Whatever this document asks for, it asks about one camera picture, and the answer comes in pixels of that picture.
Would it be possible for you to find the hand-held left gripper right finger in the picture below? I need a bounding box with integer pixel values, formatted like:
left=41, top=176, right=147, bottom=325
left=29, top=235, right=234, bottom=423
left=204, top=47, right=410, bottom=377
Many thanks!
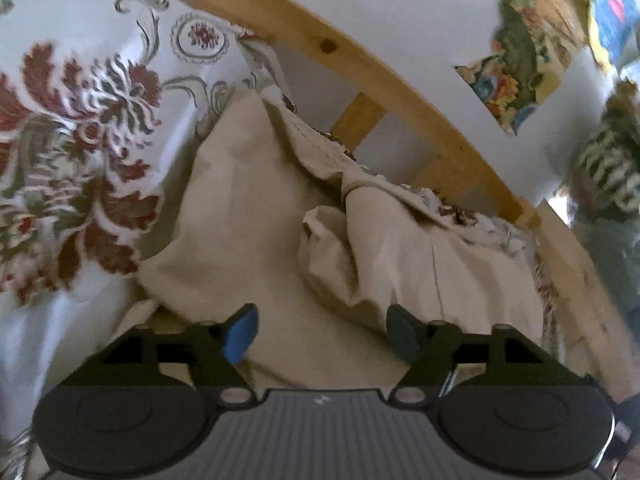
left=385, top=304, right=565, bottom=407

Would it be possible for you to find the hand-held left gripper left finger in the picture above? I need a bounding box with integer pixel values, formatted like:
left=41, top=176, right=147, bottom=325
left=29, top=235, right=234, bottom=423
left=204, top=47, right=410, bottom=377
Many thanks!
left=80, top=304, right=261, bottom=407

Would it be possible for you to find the beige garment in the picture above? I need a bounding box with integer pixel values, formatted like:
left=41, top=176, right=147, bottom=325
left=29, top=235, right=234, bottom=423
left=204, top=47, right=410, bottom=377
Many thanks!
left=117, top=87, right=547, bottom=392

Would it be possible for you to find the clear plastic bag of clothes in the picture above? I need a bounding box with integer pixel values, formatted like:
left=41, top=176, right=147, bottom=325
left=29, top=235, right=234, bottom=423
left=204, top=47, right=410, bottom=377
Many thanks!
left=567, top=79, right=640, bottom=313

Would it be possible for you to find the floral quilt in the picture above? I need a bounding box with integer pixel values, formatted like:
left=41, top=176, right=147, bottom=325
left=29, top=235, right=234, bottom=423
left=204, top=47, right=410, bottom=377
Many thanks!
left=0, top=0, right=557, bottom=480

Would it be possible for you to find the wooden bed frame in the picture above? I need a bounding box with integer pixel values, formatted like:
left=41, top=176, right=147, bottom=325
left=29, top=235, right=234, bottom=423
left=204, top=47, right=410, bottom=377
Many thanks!
left=80, top=0, right=632, bottom=403

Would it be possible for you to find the landscape wall poster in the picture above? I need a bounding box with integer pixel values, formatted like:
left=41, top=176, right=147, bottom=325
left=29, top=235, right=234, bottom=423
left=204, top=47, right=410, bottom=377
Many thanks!
left=454, top=0, right=597, bottom=137

